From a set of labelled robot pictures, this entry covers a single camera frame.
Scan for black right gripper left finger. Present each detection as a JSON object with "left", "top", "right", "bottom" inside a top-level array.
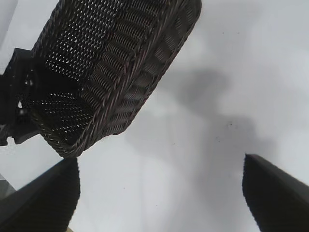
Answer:
[{"left": 0, "top": 157, "right": 82, "bottom": 232}]

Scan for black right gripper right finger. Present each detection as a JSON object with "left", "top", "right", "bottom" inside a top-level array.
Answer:
[{"left": 242, "top": 153, "right": 309, "bottom": 232}]

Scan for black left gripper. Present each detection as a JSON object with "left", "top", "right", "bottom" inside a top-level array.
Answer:
[{"left": 0, "top": 47, "right": 82, "bottom": 146}]

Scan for dark brown woven basket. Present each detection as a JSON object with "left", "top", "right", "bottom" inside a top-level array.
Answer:
[{"left": 30, "top": 0, "right": 202, "bottom": 160}]

